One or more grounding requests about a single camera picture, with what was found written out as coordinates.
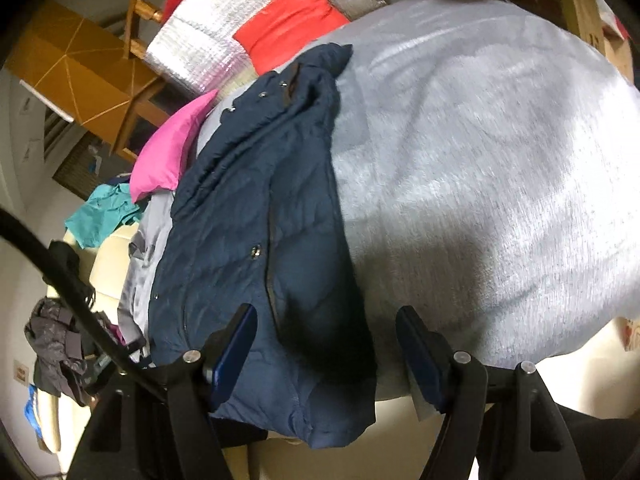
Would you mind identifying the silver foil insulation mat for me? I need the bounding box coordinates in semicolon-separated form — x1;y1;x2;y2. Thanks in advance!
144;0;386;94

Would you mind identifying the cream sofa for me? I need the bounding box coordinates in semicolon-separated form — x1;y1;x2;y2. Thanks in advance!
62;223;139;324

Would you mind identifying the teal shirt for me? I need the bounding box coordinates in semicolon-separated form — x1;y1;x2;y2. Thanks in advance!
65;183;144;249

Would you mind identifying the wooden stair railing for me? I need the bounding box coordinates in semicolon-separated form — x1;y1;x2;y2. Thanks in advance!
122;0;164;58

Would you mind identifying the orange wooden pillar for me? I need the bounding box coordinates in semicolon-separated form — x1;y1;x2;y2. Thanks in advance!
4;0;168;162

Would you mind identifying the grey bed blanket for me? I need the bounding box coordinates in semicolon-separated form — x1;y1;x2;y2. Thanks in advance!
117;0;640;401

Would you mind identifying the navy blue puffer jacket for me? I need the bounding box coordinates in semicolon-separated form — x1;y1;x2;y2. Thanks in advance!
149;44;376;448

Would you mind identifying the black cable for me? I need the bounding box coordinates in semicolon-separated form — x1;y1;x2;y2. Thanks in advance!
0;206;170;403

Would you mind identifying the red-orange pillow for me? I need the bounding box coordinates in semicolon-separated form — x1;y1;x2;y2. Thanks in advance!
233;0;349;76

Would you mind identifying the grey patterned garment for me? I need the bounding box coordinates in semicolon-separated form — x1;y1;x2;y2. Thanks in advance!
24;297;114;406

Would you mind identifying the pink pillow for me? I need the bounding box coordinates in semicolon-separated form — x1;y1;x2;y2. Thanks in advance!
129;89;218;203

